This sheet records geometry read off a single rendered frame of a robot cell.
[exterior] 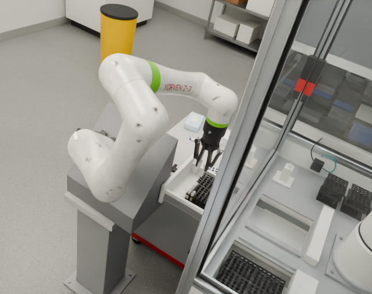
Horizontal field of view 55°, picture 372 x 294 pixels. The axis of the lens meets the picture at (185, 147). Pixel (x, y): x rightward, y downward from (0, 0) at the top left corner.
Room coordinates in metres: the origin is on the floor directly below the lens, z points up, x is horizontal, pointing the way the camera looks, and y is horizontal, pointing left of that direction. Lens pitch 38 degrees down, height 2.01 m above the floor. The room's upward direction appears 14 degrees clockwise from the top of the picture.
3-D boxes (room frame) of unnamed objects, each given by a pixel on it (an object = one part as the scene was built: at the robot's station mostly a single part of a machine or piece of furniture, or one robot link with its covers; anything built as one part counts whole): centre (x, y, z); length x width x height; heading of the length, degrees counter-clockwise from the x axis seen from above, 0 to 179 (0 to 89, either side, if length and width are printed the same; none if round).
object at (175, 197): (1.15, -0.20, 0.86); 0.40 x 0.26 x 0.06; 69
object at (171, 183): (1.23, 0.00, 0.87); 0.29 x 0.02 x 0.11; 159
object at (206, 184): (1.16, -0.19, 0.87); 0.22 x 0.18 x 0.06; 69
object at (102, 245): (1.14, 0.30, 0.38); 0.30 x 0.30 x 0.76; 68
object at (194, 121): (1.86, -0.02, 0.78); 0.15 x 0.10 x 0.04; 171
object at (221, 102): (1.19, -0.09, 1.33); 0.13 x 0.11 x 0.14; 55
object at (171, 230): (1.62, -0.14, 0.38); 0.62 x 0.58 x 0.76; 159
